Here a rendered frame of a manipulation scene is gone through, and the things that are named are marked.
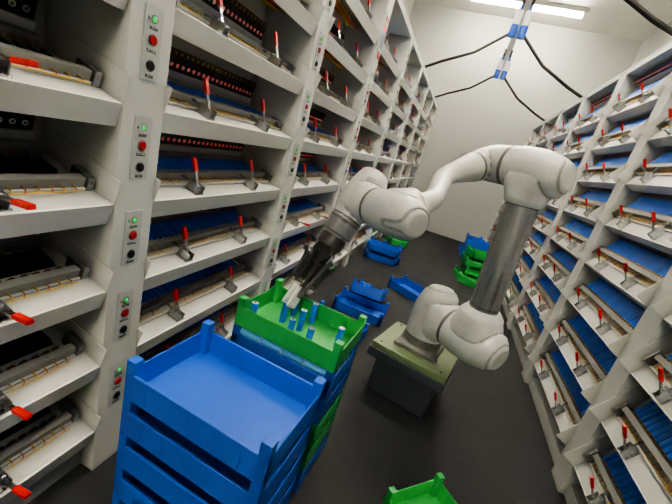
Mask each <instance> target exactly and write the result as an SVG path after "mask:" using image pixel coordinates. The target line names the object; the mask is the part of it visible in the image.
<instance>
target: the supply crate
mask: <svg viewBox="0 0 672 504"><path fill-rule="evenodd" d="M283 284H284V280H283V279H281V278H278V279H276V282H275V287H273V288H271V289H269V290H267V291H265V292H263V293H261V294H259V295H257V296H255V297H253V298H251V299H249V298H250V297H248V296H246V295H242V296H240V297H239V301H238V306H237V311H236V315H235V320H234V323H235V324H237V325H239V326H241V327H243V328H245V329H247V330H249V331H251V332H253V333H255V334H257V335H259V336H261V337H263V338H265V339H266V340H268V341H270V342H272V343H274V344H276V345H278V346H280V347H282V348H284V349H286V350H288V351H290V352H292V353H294V354H296V355H298V356H300V357H302V358H304V359H306V360H308V361H310V362H312V363H314V364H316V365H318V366H320V367H322V368H324V369H326V370H328V371H330V372H332V373H334V372H335V371H336V370H337V369H338V367H339V366H340V365H341V364H342V362H343V361H344V360H345V359H346V357H347V356H348V355H349V353H350V352H351V351H352V350H353V348H354V347H355V346H356V345H357V343H358V342H359V341H360V339H361V336H362V333H363V330H364V326H365V323H366V320H367V316H365V315H363V314H361V315H360V316H359V319H358V320H355V319H353V318H351V317H349V316H346V315H344V314H342V313H340V312H337V311H335V310H333V309H331V308H329V307H326V306H324V305H322V304H320V303H319V307H318V311H317V314H316V318H315V321H314V324H310V323H308V320H309V316H310V313H311V309H312V305H313V303H314V302H315V301H313V300H311V299H308V298H306V297H303V298H302V299H300V302H299V306H298V310H297V314H296V316H292V315H290V312H291V308H289V309H288V313H287V317H286V321H285V322H284V323H281V322H279V318H280V314H281V310H282V306H283V302H282V299H283V298H284V296H285V295H286V293H287V292H288V291H289V290H288V289H286V288H284V287H283ZM253 301H257V302H259V305H258V310H257V313H255V312H253V311H251V310H250V309H251V305H252V302H253ZM301 309H306V310H307V315H306V318H305V322H304V326H303V329H302V331H297V330H296V327H297V323H298V319H299V315H300V311H301ZM290 317H294V318H296V319H297V320H296V324H295V328H294V331H292V330H290V329H288V328H287V327H288V323H289V319H290ZM309 326H313V327H315V332H314V336H313V339H312V340H311V339H308V338H306V334H307V330H308V327H309ZM340 326H341V327H344V328H345V333H344V336H343V339H342V341H341V340H339V339H338V340H337V341H336V342H335V338H336V335H337V332H338V329H339V327H340ZM334 342H335V344H334ZM333 345H334V347H333Z"/></svg>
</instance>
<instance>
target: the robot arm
mask: <svg viewBox="0 0 672 504"><path fill-rule="evenodd" d="M576 176H577V169H576V166H575V164H574V163H572V162H571V161H570V160H569V159H568V158H566V157H565V156H563V155H561V154H559V153H556V152H554V151H551V150H548V149H543V148H538V147H531V146H515V145H492V146H487V147H483V148H479V149H477V150H475V151H472V152H470V153H467V154H466V155H464V156H462V157H461V158H459V159H457V160H455V161H453V162H451V163H449V164H447V165H445V166H443V167H441V168H440V169H439V170H437V171H436V173H435V174H434V175H433V177H432V180H431V182H430V184H429V187H428V189H427V191H425V192H421V193H420V192H419V191H418V190H417V189H415V188H389V189H387V178H386V176H385V175H384V174H383V173H381V172H380V171H378V170H376V169H374V168H371V167H365V168H363V169H362V170H360V171H359V172H358V173H357V174H356V175H355V176H354V177H353V178H352V179H351V180H350V181H349V183H348V184H347V185H346V187H345V188H344V189H343V191H342V193H341V194H340V196H339V198H338V200H337V203H336V206H335V208H334V209H333V210H332V212H331V214H330V215H329V217H328V218H327V220H326V221H325V223H324V226H325V227H326V229H323V230H322V231H321V233H320V234H319V236H318V237H317V239H318V242H317V243H316V244H314V246H309V245H306V247H305V251H304V253H303V255H302V257H301V259H300V261H299V263H298V265H297V266H296V268H295V270H294V272H293V276H294V277H295V278H294V282H293V283H292V285H291V286H290V288H289V291H288V292H287V293H286V295H285V296H284V298H283V299H282V302H284V301H285V300H287V301H288V303H287V304H286V306H287V307H289V308H292V309H295V307H296V306H297V304H298V302H299V301H300V299H302V298H303V297H304V295H305V294H306V292H307V291H308V290H312V291H315V290H316V288H317V287H318V286H319V285H320V284H321V283H322V281H323V280H324V279H325V278H326V277H327V276H328V275H329V273H330V272H331V271H333V270H334V269H336V268H337V265H336V264H335V263H334V258H335V255H336V253H339V252H340V251H341V249H342V248H343V247H344V245H345V242H344V241H347V242H350V241H351V239H352V238H353V236H354V235H355V233H356V232H357V230H358V229H359V227H360V226H361V225H362V224H367V225H369V226H370V227H371V228H373V229H375V230H376V231H378V232H380V233H382V234H384V235H387V236H389V237H392V238H395V239H400V240H411V239H416V238H418V237H420V236H421V235H422V234H423V233H424V232H425V231H426V230H427V228H428V225H429V221H430V217H429V213H431V212H432V211H434V210H435V209H437V208H438V207H439V206H440V205H441V204H442V203H443V201H444V200H445V198H446V195H447V193H448V190H449V188H450V185H451V184H454V183H461V182H476V181H483V180H485V181H487V182H492V183H496V184H500V185H503V188H504V194H503V196H504V200H505V201H506V202H505V205H504V208H503V211H502V213H501V216H500V219H499V222H498V224H497V227H496V230H495V233H494V236H493V238H492V241H491V244H490V247H489V249H488V252H487V255H486V258H485V261H484V263H483V266H482V269H481V272H480V274H479V277H478V280H477V283H476V286H475V288H474V291H473V294H472V297H471V299H470V301H468V302H466V303H464V304H462V305H461V306H459V305H458V303H459V300H458V297H457V295H456V293H455V292H454V291H453V290H452V289H450V288H448V287H446V286H442V285H438V284H431V285H430V286H428V287H426V288H425V289H424V290H423V291H422V292H421V293H420V295H419V296H418V298H417V299H416V301H415V303H414V306H413V308H412V310H411V313H410V316H409V319H408V323H407V326H406V328H405V330H404V332H403V333H402V334H401V335H400V336H399V337H398V338H396V339H395V340H394V344H395V345H397V346H400V347H403V348H405V349H407V350H409V351H411V352H413V353H415V354H417V355H419V356H421V357H423V358H425V359H426V360H428V361H429V362H431V363H433V364H436V363H437V361H438V359H437V358H438V356H439V354H440V352H441V351H443V350H444V347H445V348H446V349H447V350H448V351H449V352H451V353H452V354H453V355H455V356H456V357H457V358H459V359H460V360H462V361H463V362H465V363H467V364H469V365H471V366H473V367H476V368H479V369H482V370H485V369H486V370H495V369H497V368H499V367H500V366H501V365H502V364H503V363H504V362H505V361H506V359H507V357H508V355H509V343H508V340H507V338H506V337H505V336H504V335H503V333H504V332H503V324H504V320H503V317H502V315H501V313H500V312H499V310H500V308H501V305H502V303H503V300H504V298H505V295H506V292H507V290H508V287H509V285H510V282H511V280H512V277H513V275H514V272H515V269H516V267H517V264H518V262H519V259H520V257H521V255H522V252H523V250H524V247H525V245H526V242H527V240H528V237H529V234H530V232H531V229H532V227H533V224H534V222H535V219H536V217H537V214H538V210H539V209H540V210H542V209H543V208H544V207H545V206H546V205H547V204H548V202H549V201H550V200H551V199H552V198H558V197H561V196H563V195H565V194H566V193H567V192H568V191H569V190H570V189H571V188H572V186H573V185H574V183H575V180H576ZM319 264H320V265H319ZM304 280H305V281H304ZM303 281H304V282H303Z"/></svg>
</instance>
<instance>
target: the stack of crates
mask: <svg viewBox="0 0 672 504"><path fill-rule="evenodd" d="M214 325H215V322H213V321H212V320H210V319H207V320H205V321H203V322H202V327H201V332H199V333H197V334H195V335H194V336H192V337H190V338H188V339H186V340H184V341H182V342H180V343H178V344H177V345H175V346H173V347H171V348H169V349H167V350H165V351H163V352H161V353H160V354H158V355H156V356H154V357H152V358H150V359H148V360H146V361H145V359H144V358H142V357H140V356H139V355H135V356H133V357H131V358H129V359H128V360H127V367H126V376H125V386H124V395H123V396H124V397H123V404H122V413H121V422H120V430H119V431H120V432H119V441H118V450H117V459H116V468H115V477H114V486H113V495H112V504H288V503H289V500H290V497H291V494H292V491H293V488H294V484H295V481H296V478H297V474H298V471H299V468H300V465H301V462H302V459H303V455H304V452H305V449H306V445H307V442H308V439H309V436H310V433H311V430H312V426H313V423H314V420H315V416H316V413H317V410H318V407H319V404H320V401H321V397H322V394H323V391H324V387H325V384H326V379H324V378H322V377H320V376H318V377H317V378H316V379H315V380H314V383H313V384H312V383H310V382H308V381H306V380H304V379H302V378H300V377H298V376H296V375H295V374H293V373H291V372H289V371H287V370H285V369H283V368H281V367H279V366H278V365H276V364H274V363H272V362H270V361H268V360H266V359H264V358H262V357H260V356H259V355H257V354H255V353H253V352H251V351H249V350H247V349H245V348H243V347H242V346H240V345H238V344H236V343H234V342H232V341H230V340H228V339H226V338H224V337H223V336H221V335H219V334H217V333H215V332H213V331H214Z"/></svg>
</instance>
